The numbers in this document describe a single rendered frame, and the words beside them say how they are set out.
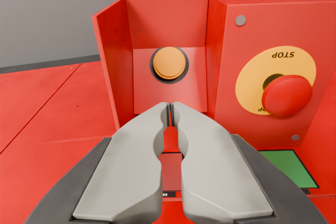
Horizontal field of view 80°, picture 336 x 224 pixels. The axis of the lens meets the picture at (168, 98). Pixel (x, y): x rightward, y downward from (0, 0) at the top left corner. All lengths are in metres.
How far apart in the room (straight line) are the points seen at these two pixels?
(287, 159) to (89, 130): 0.42
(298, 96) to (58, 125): 0.54
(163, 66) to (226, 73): 0.08
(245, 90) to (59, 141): 0.44
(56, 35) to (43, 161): 0.71
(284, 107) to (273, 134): 0.07
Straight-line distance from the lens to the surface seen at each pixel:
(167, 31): 0.25
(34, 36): 1.16
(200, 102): 0.25
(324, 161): 0.44
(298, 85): 0.19
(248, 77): 0.20
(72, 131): 0.55
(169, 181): 0.21
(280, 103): 0.19
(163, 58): 0.24
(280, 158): 0.26
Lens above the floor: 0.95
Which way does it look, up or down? 57 degrees down
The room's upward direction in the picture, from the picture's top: 180 degrees clockwise
